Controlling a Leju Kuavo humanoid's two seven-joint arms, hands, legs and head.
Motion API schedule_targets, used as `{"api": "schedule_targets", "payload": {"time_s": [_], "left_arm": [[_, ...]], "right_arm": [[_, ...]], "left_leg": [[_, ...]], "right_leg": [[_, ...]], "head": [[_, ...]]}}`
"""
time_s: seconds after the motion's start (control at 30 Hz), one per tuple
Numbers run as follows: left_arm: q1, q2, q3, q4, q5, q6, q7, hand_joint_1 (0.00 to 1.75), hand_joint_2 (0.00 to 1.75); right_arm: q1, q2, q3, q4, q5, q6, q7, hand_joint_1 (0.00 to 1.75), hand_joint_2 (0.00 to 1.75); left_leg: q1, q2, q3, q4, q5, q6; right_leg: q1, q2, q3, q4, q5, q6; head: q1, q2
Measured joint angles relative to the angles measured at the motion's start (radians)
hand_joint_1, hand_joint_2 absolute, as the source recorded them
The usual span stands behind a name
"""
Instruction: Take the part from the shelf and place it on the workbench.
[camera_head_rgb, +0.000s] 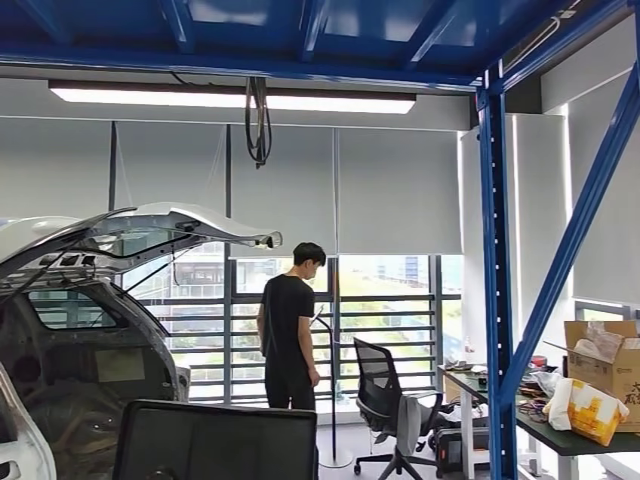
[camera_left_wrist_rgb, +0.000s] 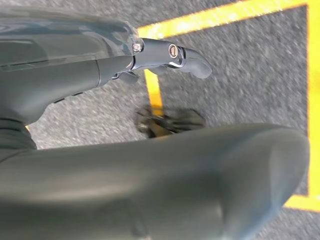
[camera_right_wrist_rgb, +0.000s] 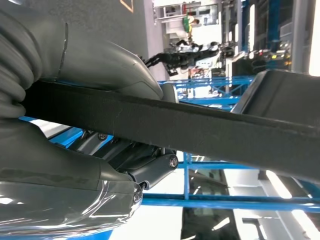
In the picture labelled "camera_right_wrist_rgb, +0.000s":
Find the blue steel shelf rack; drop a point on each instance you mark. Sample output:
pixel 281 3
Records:
pixel 225 202

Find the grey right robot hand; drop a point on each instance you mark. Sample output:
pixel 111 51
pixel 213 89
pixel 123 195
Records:
pixel 87 66

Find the silver black humanoid robot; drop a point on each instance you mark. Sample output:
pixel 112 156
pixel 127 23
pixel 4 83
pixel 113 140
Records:
pixel 189 54

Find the person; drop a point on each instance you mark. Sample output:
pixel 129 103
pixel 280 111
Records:
pixel 189 24

